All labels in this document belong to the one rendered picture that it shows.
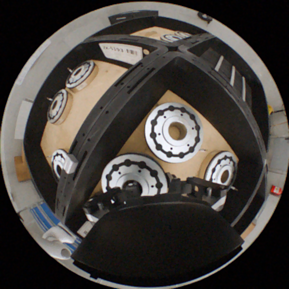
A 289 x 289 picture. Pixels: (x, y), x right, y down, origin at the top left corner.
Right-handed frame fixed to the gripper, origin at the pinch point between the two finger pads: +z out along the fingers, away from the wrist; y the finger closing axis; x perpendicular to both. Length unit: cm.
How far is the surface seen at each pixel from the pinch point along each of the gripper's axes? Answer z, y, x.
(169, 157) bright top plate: 1.3, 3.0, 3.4
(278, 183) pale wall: 2, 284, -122
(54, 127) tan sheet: 4.3, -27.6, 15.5
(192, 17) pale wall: 5, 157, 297
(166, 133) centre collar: 0.5, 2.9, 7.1
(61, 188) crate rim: -5.8, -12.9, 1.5
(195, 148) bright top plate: 1.0, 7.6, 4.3
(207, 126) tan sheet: 4.2, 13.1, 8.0
